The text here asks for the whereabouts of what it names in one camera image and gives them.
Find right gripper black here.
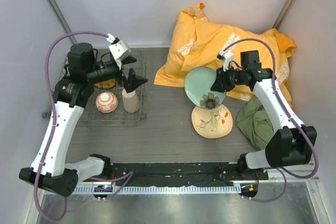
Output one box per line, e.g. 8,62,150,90
211,65,247,93

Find light green flower plate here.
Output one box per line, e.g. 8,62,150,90
184,67,226,110

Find beige tall cup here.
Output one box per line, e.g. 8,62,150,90
122,89,140,113

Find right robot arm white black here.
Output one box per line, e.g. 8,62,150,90
211,50,319,179

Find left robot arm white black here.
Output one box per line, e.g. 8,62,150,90
19,40,148,197

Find yellow patterned plate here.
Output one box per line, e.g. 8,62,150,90
94,79,117,90

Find cream bird plate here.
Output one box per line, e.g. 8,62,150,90
191,105,233,139

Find white orange patterned bowl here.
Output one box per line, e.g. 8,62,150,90
96,92,119,113

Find olive green cloth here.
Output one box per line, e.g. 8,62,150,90
235,96,274,150

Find yellow Mickey Mouse shirt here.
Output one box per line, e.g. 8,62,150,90
154,3,297,103

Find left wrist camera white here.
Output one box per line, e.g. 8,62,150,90
106,34,131,70

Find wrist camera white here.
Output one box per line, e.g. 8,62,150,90
217,50,234,72
106,34,131,70

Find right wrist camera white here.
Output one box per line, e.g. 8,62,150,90
217,50,234,72

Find wire dish rack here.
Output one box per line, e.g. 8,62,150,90
43,49,148,127

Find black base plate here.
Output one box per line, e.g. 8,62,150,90
81,161,269,187

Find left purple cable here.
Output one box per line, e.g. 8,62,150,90
33,31,134,221

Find purple cable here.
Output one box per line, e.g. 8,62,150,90
33,31,134,221
220,38,320,203

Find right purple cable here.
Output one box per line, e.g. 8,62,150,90
220,38,320,203

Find slotted cable duct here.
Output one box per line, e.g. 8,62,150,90
71,184,241,195

